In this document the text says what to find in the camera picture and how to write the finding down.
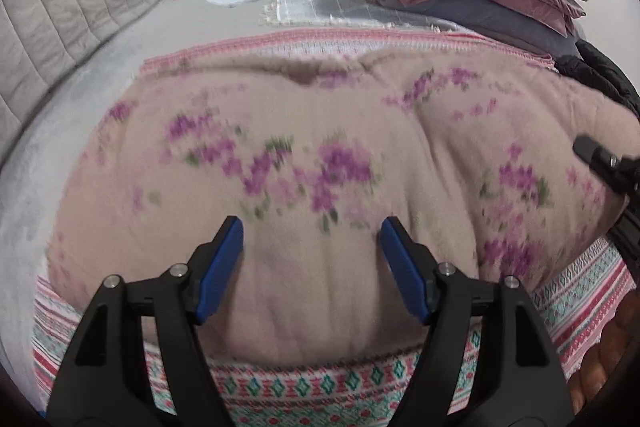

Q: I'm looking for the floral padded jacket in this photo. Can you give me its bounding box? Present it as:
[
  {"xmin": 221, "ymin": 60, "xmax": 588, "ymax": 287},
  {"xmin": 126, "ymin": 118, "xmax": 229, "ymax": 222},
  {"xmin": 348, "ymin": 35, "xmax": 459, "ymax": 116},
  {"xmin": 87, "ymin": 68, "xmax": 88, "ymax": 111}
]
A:
[{"xmin": 47, "ymin": 49, "xmax": 640, "ymax": 365}]

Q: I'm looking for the pale plaid fringed cloth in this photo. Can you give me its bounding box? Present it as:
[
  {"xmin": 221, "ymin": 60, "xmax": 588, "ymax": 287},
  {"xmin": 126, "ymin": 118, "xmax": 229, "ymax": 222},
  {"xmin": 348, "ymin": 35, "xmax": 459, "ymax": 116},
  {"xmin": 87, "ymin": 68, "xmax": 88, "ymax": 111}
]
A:
[{"xmin": 261, "ymin": 0, "xmax": 471, "ymax": 32}]

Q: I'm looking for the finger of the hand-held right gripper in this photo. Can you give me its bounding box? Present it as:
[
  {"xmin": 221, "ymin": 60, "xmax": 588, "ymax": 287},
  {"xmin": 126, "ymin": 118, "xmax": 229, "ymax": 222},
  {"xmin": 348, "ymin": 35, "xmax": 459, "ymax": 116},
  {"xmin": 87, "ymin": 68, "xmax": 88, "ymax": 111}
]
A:
[{"xmin": 572, "ymin": 134, "xmax": 640, "ymax": 273}]

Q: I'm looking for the patterned knit blanket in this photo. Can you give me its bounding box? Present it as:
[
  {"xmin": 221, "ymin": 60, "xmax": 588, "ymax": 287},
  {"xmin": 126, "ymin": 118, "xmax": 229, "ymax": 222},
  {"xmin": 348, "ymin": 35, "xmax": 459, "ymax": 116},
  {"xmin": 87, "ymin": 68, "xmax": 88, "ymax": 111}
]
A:
[{"xmin": 31, "ymin": 29, "xmax": 636, "ymax": 418}]

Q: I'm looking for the black jacket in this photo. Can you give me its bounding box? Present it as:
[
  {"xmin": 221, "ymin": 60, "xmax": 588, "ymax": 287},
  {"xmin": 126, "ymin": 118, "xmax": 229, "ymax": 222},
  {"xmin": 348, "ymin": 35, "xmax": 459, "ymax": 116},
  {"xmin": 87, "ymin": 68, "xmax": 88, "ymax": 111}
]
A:
[{"xmin": 555, "ymin": 39, "xmax": 640, "ymax": 128}]

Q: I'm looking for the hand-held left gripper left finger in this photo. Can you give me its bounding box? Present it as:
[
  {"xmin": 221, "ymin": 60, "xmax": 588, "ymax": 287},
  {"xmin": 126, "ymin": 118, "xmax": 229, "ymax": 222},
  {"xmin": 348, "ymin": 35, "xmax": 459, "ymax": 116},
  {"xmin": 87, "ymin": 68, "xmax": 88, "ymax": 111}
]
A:
[{"xmin": 46, "ymin": 215, "xmax": 245, "ymax": 427}]

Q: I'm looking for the person's right hand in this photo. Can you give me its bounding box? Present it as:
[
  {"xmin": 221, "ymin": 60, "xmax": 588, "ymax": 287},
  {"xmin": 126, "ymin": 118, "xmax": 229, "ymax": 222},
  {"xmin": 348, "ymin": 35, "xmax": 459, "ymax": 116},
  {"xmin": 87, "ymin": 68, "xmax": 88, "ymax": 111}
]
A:
[{"xmin": 567, "ymin": 302, "xmax": 632, "ymax": 415}]

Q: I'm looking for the folded grey-blue blanket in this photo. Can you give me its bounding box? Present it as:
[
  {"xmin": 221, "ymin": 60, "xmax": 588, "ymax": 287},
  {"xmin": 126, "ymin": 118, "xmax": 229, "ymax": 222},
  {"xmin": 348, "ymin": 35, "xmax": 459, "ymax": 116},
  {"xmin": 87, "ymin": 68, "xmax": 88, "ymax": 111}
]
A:
[{"xmin": 400, "ymin": 0, "xmax": 581, "ymax": 58}]

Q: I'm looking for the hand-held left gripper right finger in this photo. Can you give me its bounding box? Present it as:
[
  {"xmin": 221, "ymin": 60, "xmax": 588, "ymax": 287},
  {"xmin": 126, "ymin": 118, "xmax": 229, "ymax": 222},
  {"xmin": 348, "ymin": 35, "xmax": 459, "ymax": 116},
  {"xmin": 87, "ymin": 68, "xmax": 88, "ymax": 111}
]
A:
[{"xmin": 380, "ymin": 216, "xmax": 576, "ymax": 427}]

